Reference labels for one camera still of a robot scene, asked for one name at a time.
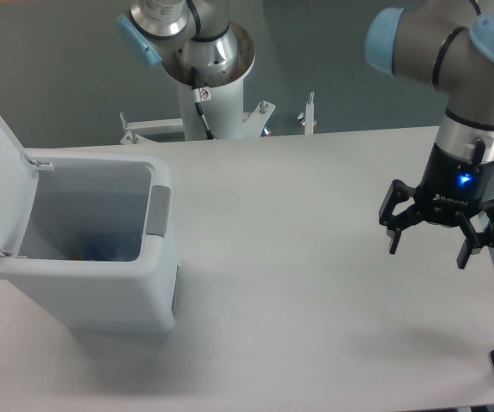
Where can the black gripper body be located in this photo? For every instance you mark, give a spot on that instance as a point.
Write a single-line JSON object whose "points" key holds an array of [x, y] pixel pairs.
{"points": [[451, 187]]}

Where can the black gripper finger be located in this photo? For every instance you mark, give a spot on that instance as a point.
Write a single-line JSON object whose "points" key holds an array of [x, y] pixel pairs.
{"points": [[475, 241], [398, 193]]}

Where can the clear plastic water bottle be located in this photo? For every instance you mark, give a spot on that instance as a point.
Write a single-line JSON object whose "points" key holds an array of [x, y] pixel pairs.
{"points": [[111, 247]]}

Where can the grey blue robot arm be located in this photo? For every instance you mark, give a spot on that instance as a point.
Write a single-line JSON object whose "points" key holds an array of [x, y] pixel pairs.
{"points": [[446, 44]]}

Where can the white trash can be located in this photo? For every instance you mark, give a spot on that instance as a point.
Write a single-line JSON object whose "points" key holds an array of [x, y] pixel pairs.
{"points": [[90, 193]]}

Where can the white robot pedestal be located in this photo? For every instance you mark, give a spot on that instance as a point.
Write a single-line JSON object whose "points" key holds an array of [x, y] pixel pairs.
{"points": [[209, 78]]}

